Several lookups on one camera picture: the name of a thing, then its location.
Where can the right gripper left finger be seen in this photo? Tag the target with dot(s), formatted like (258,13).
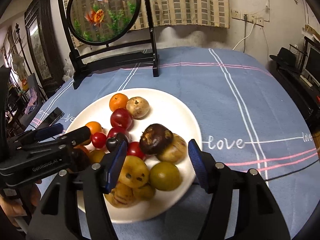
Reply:
(112,164)

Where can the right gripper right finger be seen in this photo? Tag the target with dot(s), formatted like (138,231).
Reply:
(202,163)

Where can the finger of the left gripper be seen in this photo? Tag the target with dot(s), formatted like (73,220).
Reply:
(76,137)
(48,132)

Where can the small orange kumquat-like fruit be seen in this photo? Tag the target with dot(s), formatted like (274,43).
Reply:
(94,128)

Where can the small red tomato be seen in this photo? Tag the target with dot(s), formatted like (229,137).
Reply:
(98,140)

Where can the yellow-orange fruit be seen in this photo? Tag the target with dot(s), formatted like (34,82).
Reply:
(96,156)

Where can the cracked beige fruit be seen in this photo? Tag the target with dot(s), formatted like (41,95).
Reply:
(121,196)

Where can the pale tan passion fruit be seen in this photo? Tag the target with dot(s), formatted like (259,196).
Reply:
(175,152)

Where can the red cherry tomato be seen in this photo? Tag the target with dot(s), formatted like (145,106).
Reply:
(134,150)

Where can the yellow-green citrus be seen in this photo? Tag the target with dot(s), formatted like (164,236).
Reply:
(165,176)

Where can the small yellow-green lime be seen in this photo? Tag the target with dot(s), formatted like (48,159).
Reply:
(144,193)

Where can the large red plum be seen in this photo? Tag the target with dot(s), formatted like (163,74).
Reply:
(121,118)

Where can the small mandarin orange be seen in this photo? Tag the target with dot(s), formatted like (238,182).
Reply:
(118,101)

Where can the dark mangosteen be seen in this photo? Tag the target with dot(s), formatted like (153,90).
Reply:
(155,139)

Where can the large tan passion fruit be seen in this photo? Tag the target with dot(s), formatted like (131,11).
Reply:
(138,107)

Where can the large orange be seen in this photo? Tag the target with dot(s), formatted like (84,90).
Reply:
(79,160)

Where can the person's left hand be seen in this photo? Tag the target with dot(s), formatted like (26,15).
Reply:
(13,208)

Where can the black smartphone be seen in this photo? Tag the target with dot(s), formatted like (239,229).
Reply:
(52,118)

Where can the blue striped tablecloth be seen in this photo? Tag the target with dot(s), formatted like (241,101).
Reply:
(247,120)

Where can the white oval plate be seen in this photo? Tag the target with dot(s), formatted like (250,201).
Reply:
(166,110)

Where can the standing fan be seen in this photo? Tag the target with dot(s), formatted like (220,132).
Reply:
(18,66)

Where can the round goldfish screen stand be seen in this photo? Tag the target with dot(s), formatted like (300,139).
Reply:
(92,28)

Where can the dark framed painting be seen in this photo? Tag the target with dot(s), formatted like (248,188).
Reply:
(43,47)

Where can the computer monitor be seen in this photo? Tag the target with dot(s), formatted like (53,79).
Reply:
(311,65)

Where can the beige checkered curtain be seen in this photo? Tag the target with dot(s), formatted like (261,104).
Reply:
(211,13)

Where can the wall power strip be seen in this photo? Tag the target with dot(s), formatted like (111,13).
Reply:
(251,18)

